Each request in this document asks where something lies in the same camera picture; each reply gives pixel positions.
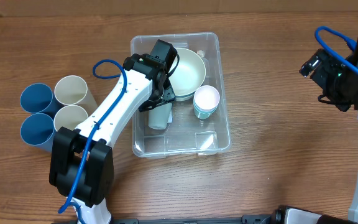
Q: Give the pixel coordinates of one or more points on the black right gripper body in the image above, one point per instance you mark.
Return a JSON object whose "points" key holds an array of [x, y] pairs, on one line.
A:
{"points": [[330, 78]]}

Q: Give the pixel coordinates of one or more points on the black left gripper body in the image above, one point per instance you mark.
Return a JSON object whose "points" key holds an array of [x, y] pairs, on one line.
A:
{"points": [[161, 96]]}

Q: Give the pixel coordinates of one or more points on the small grey cup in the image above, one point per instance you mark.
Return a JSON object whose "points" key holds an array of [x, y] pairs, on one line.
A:
{"points": [[159, 116]]}

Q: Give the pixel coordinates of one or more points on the small light blue cup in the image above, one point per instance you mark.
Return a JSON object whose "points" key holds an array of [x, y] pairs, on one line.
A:
{"points": [[201, 113]]}

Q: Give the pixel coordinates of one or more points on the small pink cup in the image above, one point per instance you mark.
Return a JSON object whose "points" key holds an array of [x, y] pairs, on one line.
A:
{"points": [[206, 98]]}

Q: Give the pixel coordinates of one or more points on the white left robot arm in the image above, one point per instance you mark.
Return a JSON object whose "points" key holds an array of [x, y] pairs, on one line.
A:
{"points": [[81, 164]]}

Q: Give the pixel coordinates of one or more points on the blue-rimmed bowl underneath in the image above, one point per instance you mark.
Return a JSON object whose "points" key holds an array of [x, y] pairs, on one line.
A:
{"points": [[184, 94]]}

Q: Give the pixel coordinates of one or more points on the beige bowl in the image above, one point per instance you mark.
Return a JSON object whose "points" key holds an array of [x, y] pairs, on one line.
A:
{"points": [[190, 72]]}

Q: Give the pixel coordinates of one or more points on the clear plastic storage bin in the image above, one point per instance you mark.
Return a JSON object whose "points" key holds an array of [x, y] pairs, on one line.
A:
{"points": [[185, 133]]}

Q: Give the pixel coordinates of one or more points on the tall beige cup upper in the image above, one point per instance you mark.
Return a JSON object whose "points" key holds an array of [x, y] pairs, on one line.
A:
{"points": [[73, 90]]}

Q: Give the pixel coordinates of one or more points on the tall beige cup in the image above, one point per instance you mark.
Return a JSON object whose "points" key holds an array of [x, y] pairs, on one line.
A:
{"points": [[73, 90], [69, 117]]}

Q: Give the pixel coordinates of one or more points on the tall beige cup lower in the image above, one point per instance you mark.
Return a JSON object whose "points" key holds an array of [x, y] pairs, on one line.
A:
{"points": [[69, 117]]}

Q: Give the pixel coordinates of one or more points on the tall dark blue cup upper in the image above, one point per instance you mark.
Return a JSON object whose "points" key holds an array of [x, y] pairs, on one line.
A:
{"points": [[39, 98]]}

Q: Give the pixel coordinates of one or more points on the tall dark blue cup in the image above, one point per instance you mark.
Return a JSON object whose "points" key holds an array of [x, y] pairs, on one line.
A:
{"points": [[39, 98], [38, 130]]}

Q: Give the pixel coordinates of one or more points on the tall dark blue cup lower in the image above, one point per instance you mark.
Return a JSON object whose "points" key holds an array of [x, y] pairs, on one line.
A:
{"points": [[38, 130]]}

